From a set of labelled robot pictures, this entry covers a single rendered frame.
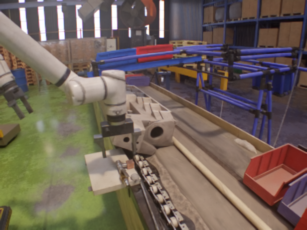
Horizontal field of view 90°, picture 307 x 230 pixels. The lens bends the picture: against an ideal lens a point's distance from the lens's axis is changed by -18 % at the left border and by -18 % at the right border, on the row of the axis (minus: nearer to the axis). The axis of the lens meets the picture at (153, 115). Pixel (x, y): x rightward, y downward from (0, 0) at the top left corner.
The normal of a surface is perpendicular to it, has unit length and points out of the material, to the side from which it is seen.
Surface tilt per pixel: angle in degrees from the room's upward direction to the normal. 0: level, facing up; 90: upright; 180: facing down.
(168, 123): 90
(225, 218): 0
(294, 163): 88
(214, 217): 0
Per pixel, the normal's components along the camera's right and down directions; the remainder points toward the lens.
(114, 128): 0.37, 0.33
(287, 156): -0.94, 0.10
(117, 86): 0.62, 0.25
